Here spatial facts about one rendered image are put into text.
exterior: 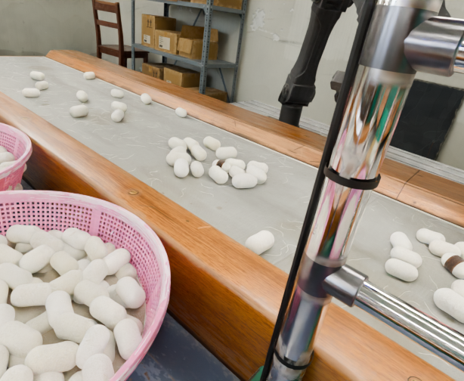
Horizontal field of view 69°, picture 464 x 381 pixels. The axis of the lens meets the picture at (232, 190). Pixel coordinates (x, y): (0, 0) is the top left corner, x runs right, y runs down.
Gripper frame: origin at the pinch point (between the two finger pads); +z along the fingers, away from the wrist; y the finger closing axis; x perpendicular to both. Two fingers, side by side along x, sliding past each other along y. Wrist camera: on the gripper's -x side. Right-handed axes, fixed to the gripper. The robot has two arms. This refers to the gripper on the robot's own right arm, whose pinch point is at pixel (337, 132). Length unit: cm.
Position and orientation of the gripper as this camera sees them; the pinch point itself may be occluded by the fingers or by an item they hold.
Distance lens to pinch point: 56.6
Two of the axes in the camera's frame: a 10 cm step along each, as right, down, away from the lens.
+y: 7.5, 4.0, -5.3
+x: 3.2, 4.8, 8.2
